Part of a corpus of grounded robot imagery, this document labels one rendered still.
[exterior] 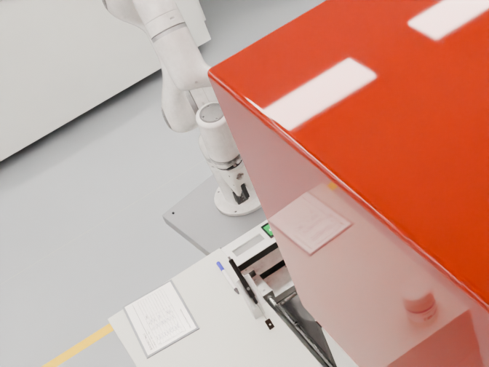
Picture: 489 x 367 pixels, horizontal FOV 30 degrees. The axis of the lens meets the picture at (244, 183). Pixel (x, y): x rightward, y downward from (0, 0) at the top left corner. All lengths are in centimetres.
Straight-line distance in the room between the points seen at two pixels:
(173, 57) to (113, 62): 285
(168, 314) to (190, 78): 62
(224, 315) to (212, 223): 49
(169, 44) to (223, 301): 66
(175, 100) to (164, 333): 62
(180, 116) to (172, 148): 213
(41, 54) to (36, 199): 74
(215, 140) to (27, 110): 288
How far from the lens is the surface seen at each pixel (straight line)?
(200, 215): 275
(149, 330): 234
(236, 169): 221
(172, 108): 246
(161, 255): 403
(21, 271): 436
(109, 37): 492
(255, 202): 269
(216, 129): 209
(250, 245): 244
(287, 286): 240
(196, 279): 240
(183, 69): 213
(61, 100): 496
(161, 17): 214
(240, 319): 226
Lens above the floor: 258
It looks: 38 degrees down
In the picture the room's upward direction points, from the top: 23 degrees counter-clockwise
